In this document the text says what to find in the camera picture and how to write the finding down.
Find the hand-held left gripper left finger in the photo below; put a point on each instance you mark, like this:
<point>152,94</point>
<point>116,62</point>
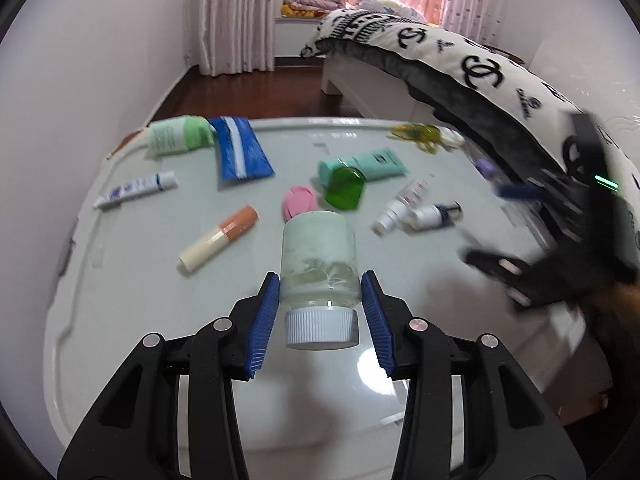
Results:
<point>260,330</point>

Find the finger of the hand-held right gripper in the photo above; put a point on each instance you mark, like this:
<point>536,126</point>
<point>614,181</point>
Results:
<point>500,270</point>
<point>517,192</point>

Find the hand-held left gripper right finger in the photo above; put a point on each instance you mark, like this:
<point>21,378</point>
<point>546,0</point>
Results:
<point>380,330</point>

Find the frosted jar with white lid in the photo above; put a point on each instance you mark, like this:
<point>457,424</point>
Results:
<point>320,260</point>

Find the small lilac object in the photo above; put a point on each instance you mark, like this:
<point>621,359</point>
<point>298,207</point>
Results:
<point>483,166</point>

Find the crumpled white tissue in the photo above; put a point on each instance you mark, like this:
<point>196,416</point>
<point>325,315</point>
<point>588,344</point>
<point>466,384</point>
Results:
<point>452,138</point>

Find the white bottle with dark cap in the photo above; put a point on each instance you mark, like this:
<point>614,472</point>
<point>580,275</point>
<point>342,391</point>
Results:
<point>435,215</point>

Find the cream tube with orange cap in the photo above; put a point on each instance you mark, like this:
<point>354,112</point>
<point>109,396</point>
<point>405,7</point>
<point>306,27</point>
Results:
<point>220,237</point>

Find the yellow green plastic packaging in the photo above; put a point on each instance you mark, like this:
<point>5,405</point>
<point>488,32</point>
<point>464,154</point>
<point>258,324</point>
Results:
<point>415,135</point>

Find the small white spray bottle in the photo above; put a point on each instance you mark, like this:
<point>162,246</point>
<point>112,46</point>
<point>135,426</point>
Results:
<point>400,207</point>

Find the pink round case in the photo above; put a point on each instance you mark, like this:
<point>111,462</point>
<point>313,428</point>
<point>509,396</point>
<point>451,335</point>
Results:
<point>300,202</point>

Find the black and white printed blanket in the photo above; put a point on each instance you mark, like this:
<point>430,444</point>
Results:
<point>475,65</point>

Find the wooden chair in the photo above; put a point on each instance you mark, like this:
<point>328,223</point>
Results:
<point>510,55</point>

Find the teal tube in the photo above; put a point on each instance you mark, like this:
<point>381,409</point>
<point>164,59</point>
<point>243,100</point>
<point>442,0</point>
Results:
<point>377,162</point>

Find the green translucent cup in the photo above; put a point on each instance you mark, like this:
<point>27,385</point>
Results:
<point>345,187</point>

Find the blue and white pouch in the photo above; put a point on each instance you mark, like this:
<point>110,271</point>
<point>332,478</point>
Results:
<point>240,152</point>

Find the small white tube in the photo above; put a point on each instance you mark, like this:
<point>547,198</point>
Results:
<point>135,189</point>

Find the pink patterned curtain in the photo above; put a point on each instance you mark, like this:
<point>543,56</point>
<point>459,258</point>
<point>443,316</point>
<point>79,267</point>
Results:
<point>240,15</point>
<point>472,0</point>

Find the white bottle with green cap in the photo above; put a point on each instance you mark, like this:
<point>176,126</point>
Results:
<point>172,135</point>

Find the floral quilt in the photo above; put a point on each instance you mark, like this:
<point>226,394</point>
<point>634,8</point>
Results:
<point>385,5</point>

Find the white bed frame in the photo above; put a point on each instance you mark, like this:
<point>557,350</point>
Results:
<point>370,85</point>

